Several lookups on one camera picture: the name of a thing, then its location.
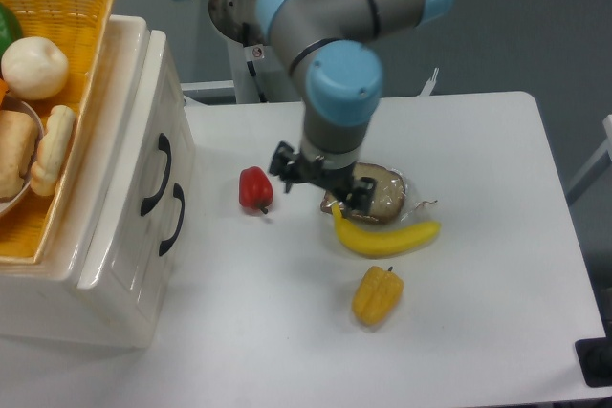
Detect green toy vegetable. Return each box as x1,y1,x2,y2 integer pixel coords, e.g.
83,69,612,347
0,3,23,56

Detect black device at table edge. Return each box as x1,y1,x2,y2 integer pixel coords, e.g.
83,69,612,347
575,337,611,388

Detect white toy onion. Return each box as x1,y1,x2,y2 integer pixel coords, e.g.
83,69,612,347
1,36,69,100

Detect white drawer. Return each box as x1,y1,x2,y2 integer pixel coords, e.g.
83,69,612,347
89,31,195,266
76,178,189,348

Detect yellow wicker basket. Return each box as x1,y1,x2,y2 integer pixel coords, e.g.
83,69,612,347
1,0,114,266

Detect yellow toy bell pepper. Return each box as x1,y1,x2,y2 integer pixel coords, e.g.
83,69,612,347
351,266,404,326

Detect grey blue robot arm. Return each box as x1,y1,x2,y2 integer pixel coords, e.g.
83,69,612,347
229,0,453,213

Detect yellow toy banana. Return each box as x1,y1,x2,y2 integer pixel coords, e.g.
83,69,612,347
331,204,442,259

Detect white clip behind table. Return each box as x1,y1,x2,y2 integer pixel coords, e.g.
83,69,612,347
420,67,439,97

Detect white frame at right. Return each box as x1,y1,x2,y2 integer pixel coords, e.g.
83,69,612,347
565,115,611,206

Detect wrapped brown bread slice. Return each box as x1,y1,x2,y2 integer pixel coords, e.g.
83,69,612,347
319,162,440,226

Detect orange toy carrot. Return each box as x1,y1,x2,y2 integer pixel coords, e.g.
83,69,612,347
0,79,9,106

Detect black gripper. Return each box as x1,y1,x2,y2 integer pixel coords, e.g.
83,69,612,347
269,141,378,212

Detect white top drawer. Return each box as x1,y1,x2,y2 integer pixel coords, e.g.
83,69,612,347
89,31,195,266

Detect beige toy croissant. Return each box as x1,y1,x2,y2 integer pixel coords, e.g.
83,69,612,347
31,105,77,197

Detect red toy bell pepper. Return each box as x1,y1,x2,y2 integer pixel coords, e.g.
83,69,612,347
238,166,273,214

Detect white lower drawer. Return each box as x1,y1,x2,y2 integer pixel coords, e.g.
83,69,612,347
76,178,189,348

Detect beige toy bread roll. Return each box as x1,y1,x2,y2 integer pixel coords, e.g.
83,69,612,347
1,110,38,200

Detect white drawer cabinet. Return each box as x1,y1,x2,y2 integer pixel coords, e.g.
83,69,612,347
0,14,159,350

